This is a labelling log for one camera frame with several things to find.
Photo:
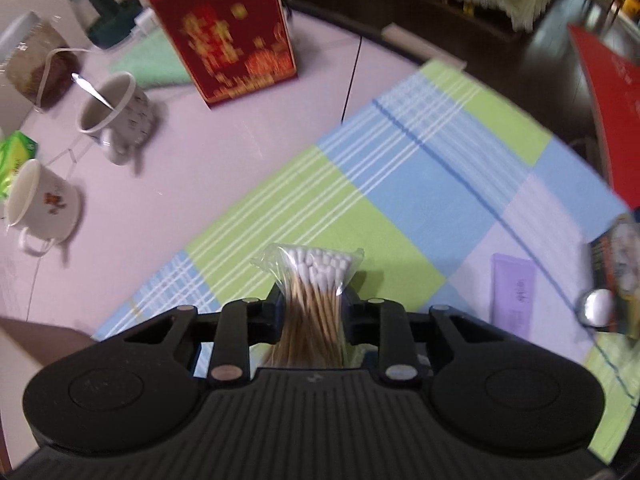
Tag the green tissue pack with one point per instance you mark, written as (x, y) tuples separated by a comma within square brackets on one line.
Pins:
[(16, 149)]

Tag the red folder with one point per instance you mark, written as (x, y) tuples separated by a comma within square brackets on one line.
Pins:
[(613, 82)]

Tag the bag of cotton swabs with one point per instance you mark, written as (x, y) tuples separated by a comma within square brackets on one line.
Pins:
[(313, 282)]

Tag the white patterned mug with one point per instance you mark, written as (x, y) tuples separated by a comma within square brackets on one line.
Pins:
[(119, 130)]

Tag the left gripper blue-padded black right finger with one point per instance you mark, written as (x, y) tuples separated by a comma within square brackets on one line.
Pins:
[(384, 324)]

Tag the mint green cloth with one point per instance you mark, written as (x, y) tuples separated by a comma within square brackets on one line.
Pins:
[(154, 63)]

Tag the lilac cream tube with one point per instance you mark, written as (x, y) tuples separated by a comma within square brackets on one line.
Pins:
[(512, 299)]

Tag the green carded tool package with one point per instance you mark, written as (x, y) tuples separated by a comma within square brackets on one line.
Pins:
[(612, 303)]

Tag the white mug dark rim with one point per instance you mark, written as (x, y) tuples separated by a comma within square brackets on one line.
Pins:
[(43, 207)]

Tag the red festive gift box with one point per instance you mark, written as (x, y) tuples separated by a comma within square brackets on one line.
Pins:
[(230, 48)]

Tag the glass jar with brown contents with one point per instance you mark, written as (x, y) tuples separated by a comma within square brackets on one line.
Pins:
[(37, 61)]

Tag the metal spoon in mug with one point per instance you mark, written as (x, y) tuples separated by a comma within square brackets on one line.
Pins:
[(87, 86)]

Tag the plaid blue green tablecloth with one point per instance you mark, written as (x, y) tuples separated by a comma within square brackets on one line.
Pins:
[(433, 180)]

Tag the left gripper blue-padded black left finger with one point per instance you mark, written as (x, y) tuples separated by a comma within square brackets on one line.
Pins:
[(239, 326)]

